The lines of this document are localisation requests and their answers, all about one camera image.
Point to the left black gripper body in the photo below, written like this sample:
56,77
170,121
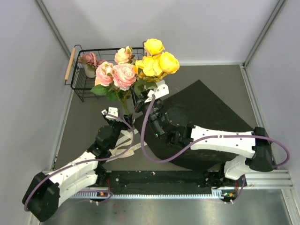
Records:
116,127

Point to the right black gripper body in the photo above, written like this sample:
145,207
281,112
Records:
153,117

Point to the cream ribbon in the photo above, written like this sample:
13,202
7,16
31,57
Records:
122,144

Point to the black wrapping paper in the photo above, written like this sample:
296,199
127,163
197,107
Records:
203,108

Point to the clear glass vase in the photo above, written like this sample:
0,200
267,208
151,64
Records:
128,116

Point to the peach peony flower stem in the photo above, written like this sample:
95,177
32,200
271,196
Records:
124,56

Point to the pink rose stem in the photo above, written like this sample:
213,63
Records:
90,60

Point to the large pink peony stem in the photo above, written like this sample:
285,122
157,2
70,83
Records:
112,93

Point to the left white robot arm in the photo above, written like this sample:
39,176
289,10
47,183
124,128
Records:
47,191

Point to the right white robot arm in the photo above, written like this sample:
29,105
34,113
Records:
252,149

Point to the beige paper cup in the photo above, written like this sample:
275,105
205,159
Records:
89,72

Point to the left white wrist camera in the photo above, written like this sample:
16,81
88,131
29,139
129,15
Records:
112,113

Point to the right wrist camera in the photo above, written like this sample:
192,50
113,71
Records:
161,90

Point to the black wire basket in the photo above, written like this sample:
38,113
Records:
76,77

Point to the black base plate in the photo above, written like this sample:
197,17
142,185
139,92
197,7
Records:
113,179

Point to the grey cable duct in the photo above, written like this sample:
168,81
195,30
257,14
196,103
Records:
97,194

